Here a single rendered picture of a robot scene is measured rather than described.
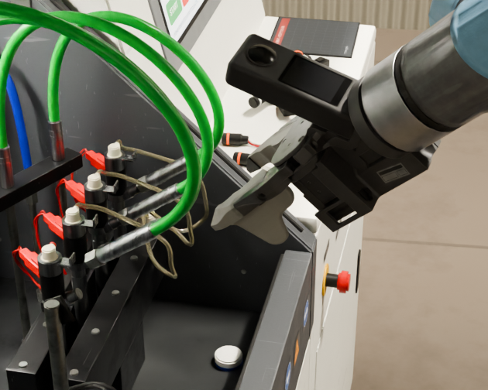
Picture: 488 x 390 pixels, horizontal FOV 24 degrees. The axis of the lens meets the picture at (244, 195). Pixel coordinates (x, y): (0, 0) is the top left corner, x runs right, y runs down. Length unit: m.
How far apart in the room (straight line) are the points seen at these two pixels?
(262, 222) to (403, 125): 0.19
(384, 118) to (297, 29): 1.34
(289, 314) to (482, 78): 0.74
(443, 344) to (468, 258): 0.40
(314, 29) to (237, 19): 0.18
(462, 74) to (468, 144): 3.04
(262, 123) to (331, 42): 0.34
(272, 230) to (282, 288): 0.55
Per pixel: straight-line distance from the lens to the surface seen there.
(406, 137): 0.86
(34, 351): 1.40
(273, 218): 0.97
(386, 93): 0.85
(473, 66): 0.79
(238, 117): 1.87
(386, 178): 0.92
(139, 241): 1.25
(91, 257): 1.29
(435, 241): 3.33
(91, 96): 1.56
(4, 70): 1.40
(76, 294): 1.33
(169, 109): 1.15
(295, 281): 1.54
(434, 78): 0.82
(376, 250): 3.27
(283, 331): 1.46
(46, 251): 1.30
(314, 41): 2.14
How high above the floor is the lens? 1.87
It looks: 32 degrees down
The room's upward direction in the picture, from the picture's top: straight up
